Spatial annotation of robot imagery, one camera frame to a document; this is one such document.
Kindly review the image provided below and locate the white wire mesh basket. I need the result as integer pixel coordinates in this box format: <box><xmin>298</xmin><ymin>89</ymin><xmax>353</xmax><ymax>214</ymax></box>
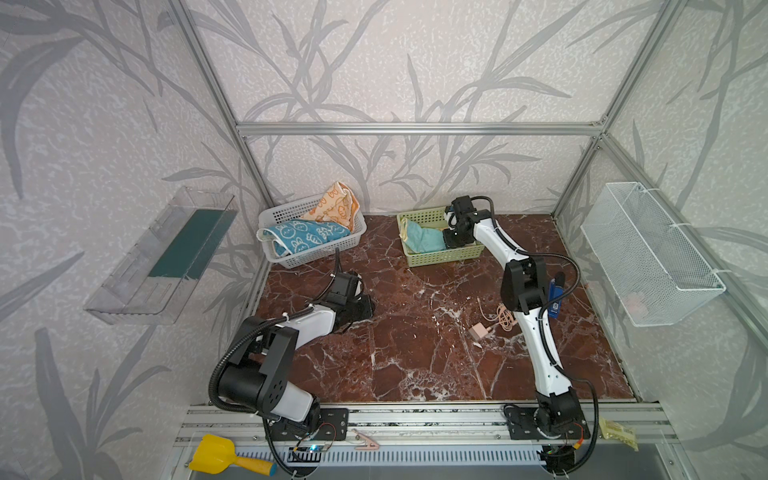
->
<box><xmin>581</xmin><ymin>182</ymin><xmax>726</xmax><ymax>327</ymax></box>

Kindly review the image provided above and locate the teal patterned towel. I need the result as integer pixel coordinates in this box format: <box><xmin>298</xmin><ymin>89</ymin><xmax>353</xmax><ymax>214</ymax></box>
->
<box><xmin>257</xmin><ymin>219</ymin><xmax>350</xmax><ymax>258</ymax></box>

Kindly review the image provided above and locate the aluminium front rail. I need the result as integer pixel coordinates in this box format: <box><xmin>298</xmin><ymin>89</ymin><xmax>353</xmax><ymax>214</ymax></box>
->
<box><xmin>173</xmin><ymin>402</ymin><xmax>679</xmax><ymax>447</ymax></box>

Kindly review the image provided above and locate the white plastic laundry basket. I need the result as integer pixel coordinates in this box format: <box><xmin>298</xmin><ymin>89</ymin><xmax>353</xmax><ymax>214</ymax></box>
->
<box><xmin>257</xmin><ymin>194</ymin><xmax>367</xmax><ymax>269</ymax></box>

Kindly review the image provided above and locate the green plastic basket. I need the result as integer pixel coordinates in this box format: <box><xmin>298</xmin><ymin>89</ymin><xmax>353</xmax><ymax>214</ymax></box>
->
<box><xmin>396</xmin><ymin>207</ymin><xmax>484</xmax><ymax>267</ymax></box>

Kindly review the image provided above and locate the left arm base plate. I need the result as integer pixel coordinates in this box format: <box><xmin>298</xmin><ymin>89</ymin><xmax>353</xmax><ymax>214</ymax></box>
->
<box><xmin>268</xmin><ymin>407</ymin><xmax>350</xmax><ymax>442</ymax></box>

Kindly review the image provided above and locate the orange patterned towel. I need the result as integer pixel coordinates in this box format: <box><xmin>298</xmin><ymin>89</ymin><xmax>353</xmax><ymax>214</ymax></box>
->
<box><xmin>300</xmin><ymin>181</ymin><xmax>360</xmax><ymax>233</ymax></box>

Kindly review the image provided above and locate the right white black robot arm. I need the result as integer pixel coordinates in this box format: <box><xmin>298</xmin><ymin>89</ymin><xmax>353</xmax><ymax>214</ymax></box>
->
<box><xmin>443</xmin><ymin>196</ymin><xmax>596</xmax><ymax>441</ymax></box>

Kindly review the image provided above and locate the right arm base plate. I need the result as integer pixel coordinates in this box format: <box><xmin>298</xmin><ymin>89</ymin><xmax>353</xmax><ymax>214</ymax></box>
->
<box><xmin>502</xmin><ymin>404</ymin><xmax>591</xmax><ymax>443</ymax></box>

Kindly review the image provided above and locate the pink clothespin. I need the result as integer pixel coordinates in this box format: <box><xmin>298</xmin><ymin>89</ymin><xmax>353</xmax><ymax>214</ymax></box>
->
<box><xmin>353</xmin><ymin>429</ymin><xmax>380</xmax><ymax>451</ymax></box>

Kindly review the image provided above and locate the yellow plastic scoop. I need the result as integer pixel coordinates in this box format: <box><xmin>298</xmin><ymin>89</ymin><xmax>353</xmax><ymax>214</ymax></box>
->
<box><xmin>188</xmin><ymin>434</ymin><xmax>277</xmax><ymax>476</ymax></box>

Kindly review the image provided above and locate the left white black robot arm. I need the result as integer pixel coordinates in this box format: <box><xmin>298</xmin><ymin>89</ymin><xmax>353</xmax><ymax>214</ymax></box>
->
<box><xmin>207</xmin><ymin>251</ymin><xmax>375</xmax><ymax>435</ymax></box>

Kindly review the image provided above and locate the green circuit board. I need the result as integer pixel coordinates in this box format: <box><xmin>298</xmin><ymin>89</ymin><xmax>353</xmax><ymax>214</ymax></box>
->
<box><xmin>291</xmin><ymin>442</ymin><xmax>333</xmax><ymax>456</ymax></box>

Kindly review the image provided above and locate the yellow and teal towel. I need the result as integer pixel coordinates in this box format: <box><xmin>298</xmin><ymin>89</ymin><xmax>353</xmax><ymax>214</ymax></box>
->
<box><xmin>398</xmin><ymin>218</ymin><xmax>446</xmax><ymax>254</ymax></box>

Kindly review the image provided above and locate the clear acrylic wall shelf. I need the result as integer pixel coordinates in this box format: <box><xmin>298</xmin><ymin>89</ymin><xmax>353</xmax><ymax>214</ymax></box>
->
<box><xmin>84</xmin><ymin>186</ymin><xmax>238</xmax><ymax>325</ymax></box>

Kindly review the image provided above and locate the yellow paper tag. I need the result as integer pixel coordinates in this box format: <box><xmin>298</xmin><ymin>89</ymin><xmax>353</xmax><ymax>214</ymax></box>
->
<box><xmin>599</xmin><ymin>418</ymin><xmax>639</xmax><ymax>452</ymax></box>

